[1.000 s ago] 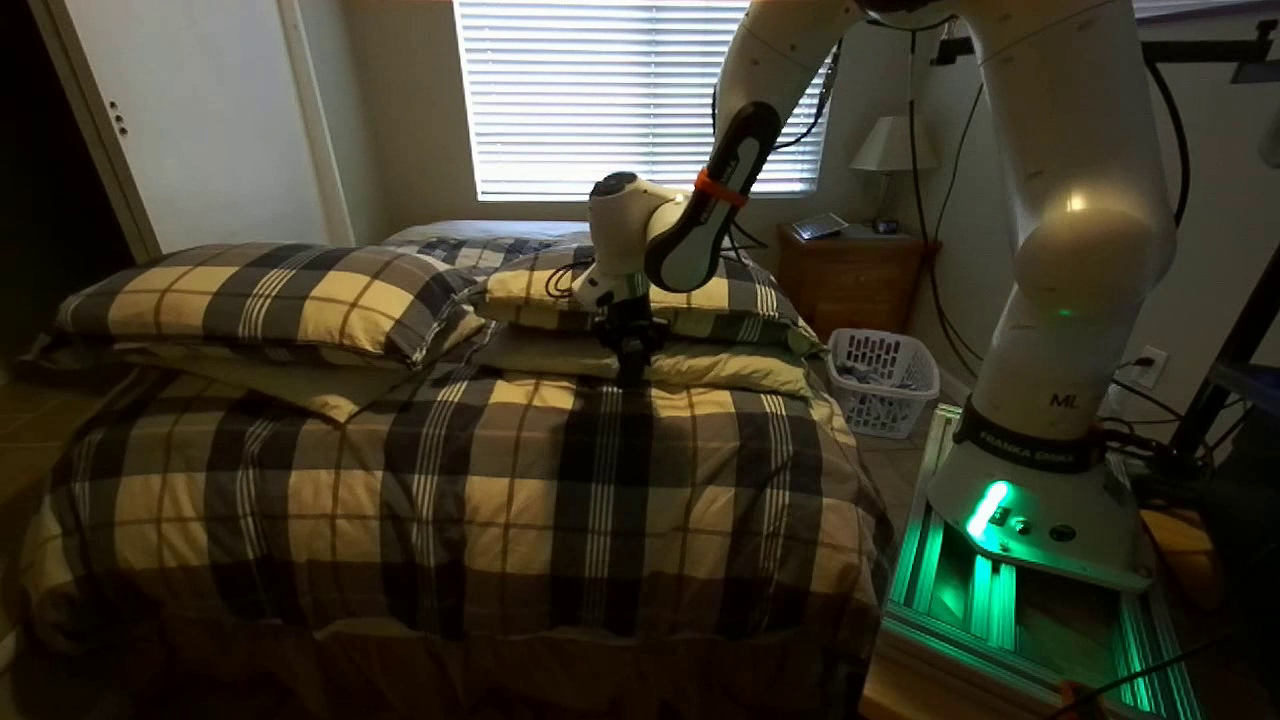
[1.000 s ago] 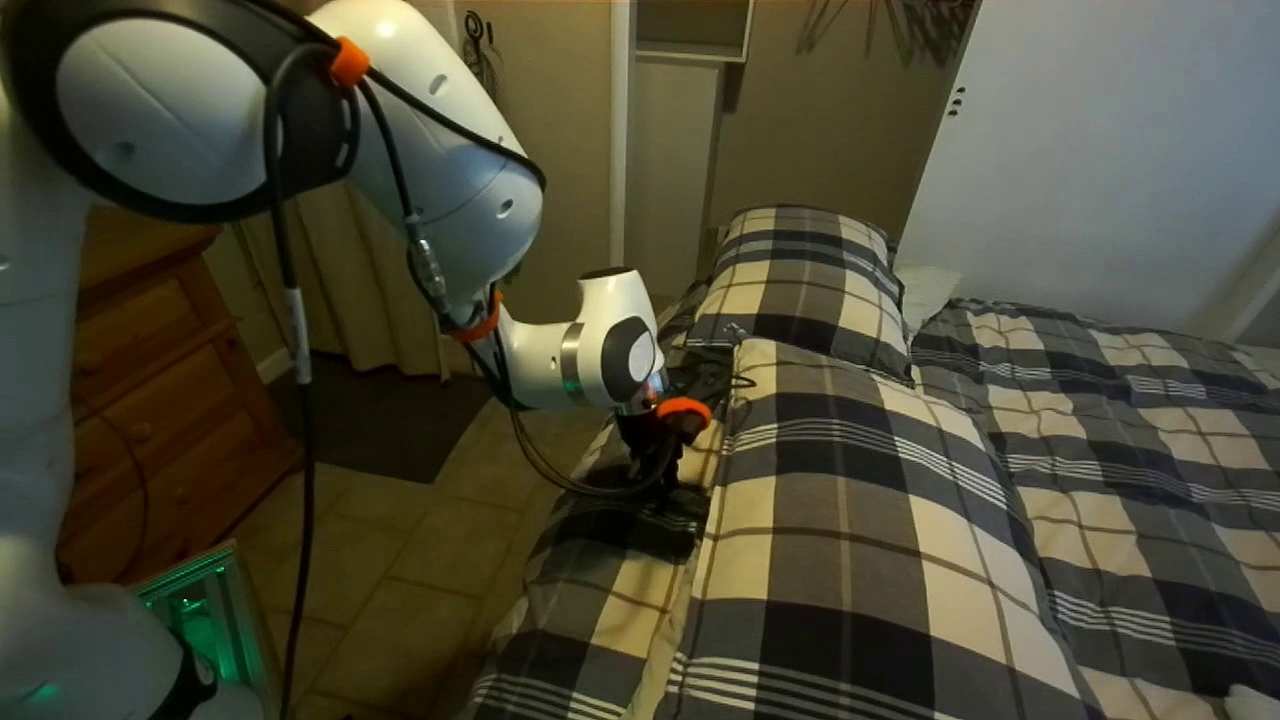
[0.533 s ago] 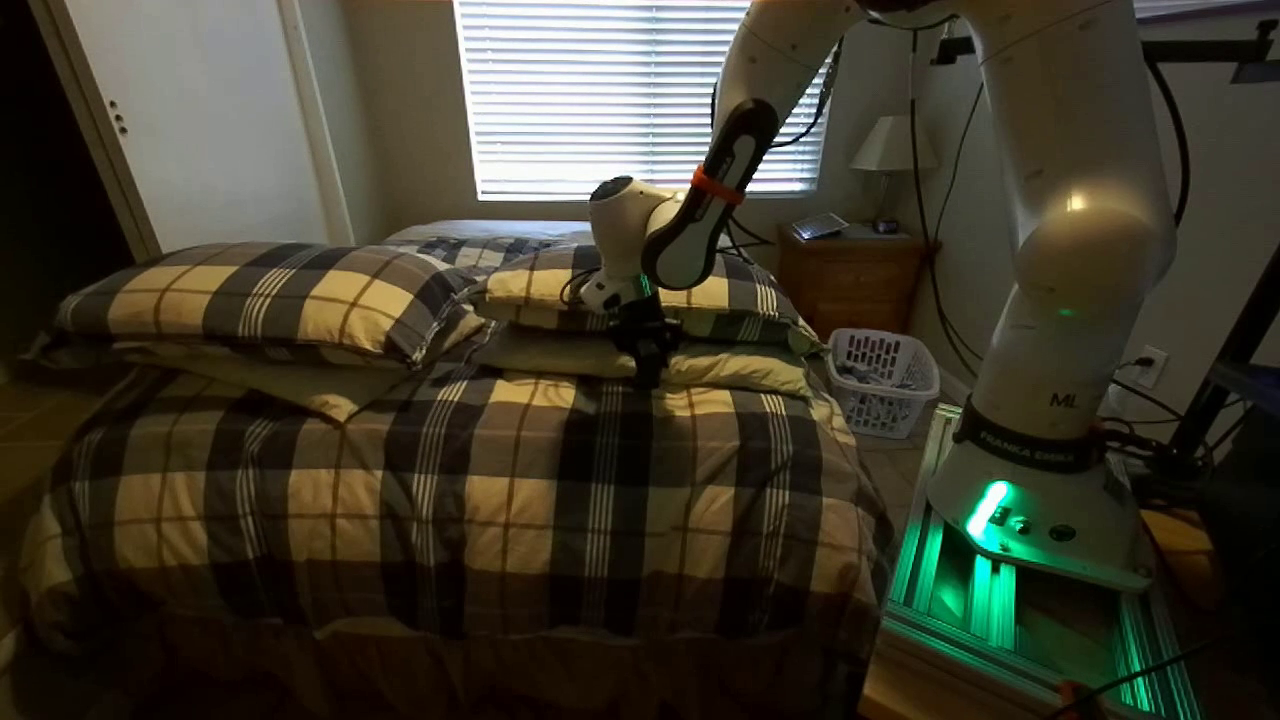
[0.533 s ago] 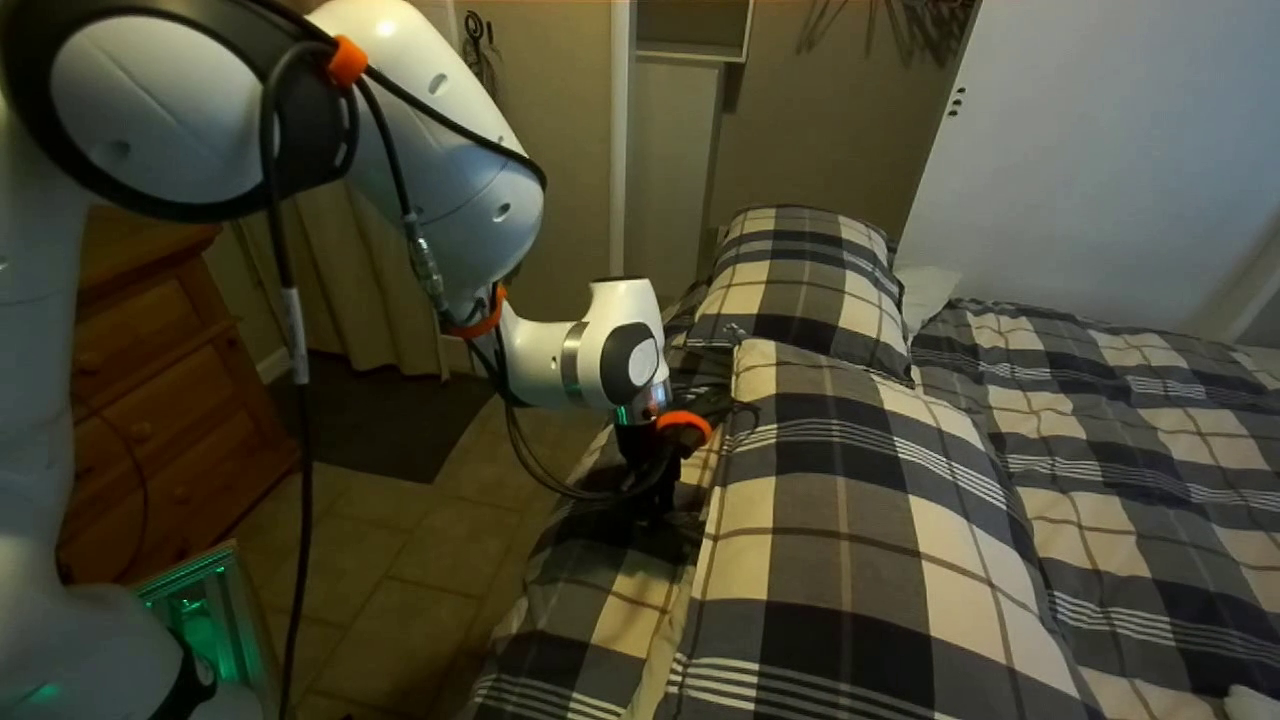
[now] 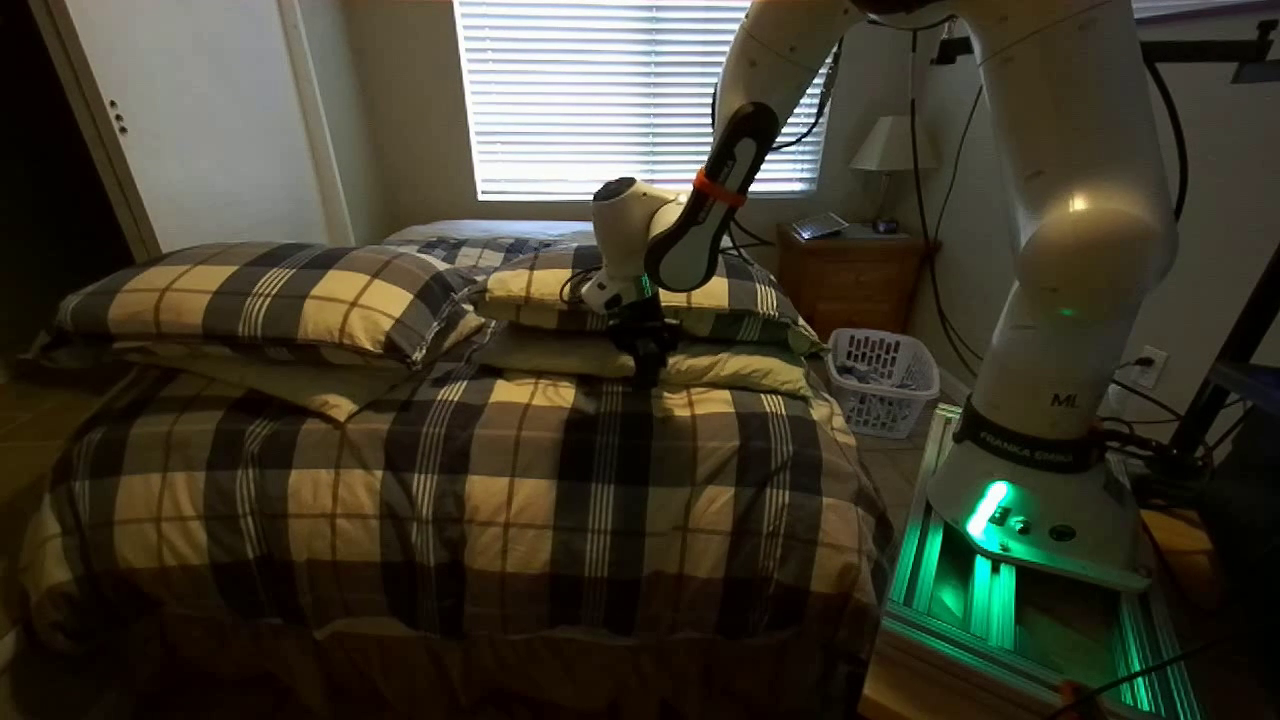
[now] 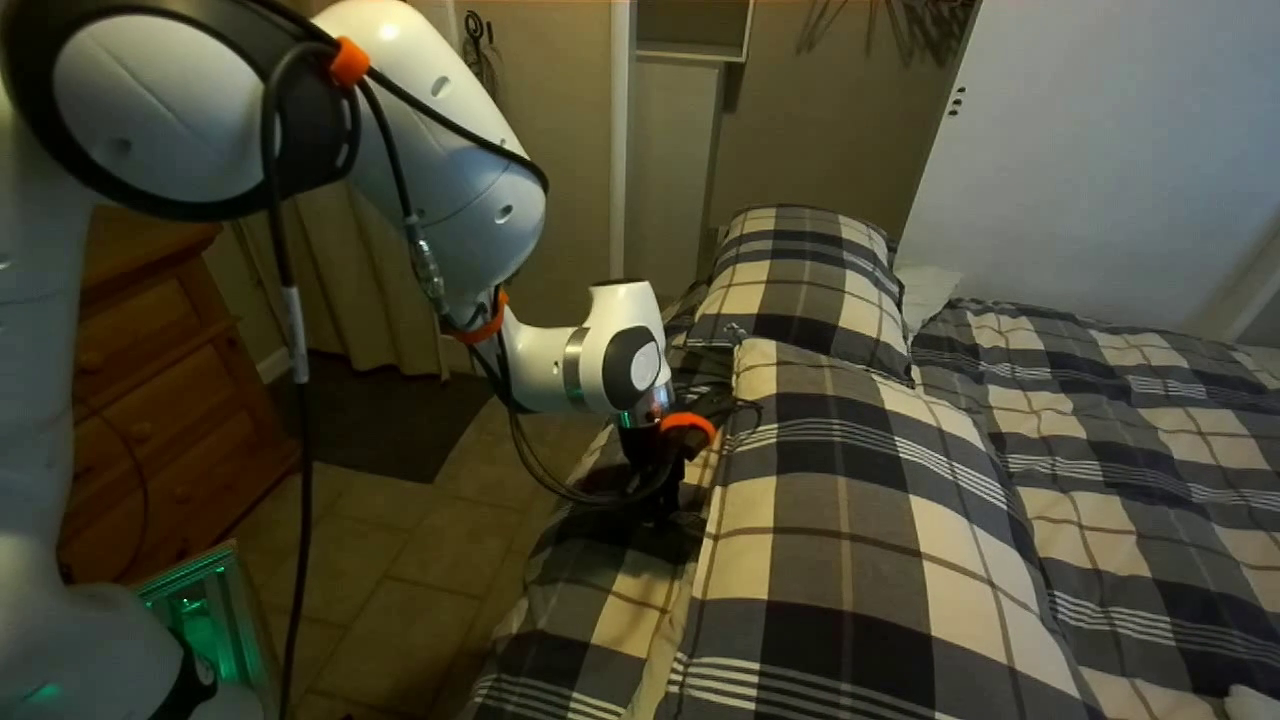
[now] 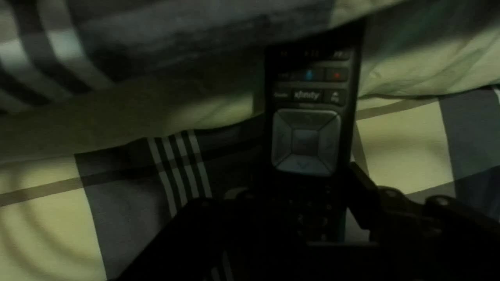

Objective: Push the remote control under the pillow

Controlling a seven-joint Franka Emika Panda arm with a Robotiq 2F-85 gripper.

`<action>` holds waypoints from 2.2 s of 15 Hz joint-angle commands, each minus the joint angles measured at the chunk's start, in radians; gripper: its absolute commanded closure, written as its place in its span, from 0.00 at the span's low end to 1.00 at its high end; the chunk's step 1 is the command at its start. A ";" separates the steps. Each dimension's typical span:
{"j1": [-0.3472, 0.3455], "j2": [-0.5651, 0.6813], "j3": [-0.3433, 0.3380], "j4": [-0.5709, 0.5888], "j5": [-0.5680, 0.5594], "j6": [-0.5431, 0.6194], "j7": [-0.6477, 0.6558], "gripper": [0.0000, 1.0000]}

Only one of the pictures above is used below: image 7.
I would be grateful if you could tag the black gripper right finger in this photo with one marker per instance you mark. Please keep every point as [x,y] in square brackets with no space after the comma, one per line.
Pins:
[416,228]

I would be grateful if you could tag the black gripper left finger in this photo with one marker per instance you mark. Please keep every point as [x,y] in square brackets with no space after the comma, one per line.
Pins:
[198,239]

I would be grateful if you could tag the plaid bedspread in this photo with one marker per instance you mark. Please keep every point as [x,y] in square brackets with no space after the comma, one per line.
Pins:
[104,208]

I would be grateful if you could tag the black remote control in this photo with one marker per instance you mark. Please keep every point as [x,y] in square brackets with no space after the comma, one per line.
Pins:
[307,141]

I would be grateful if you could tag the large plaid pillow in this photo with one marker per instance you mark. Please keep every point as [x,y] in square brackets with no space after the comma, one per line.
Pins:
[157,47]

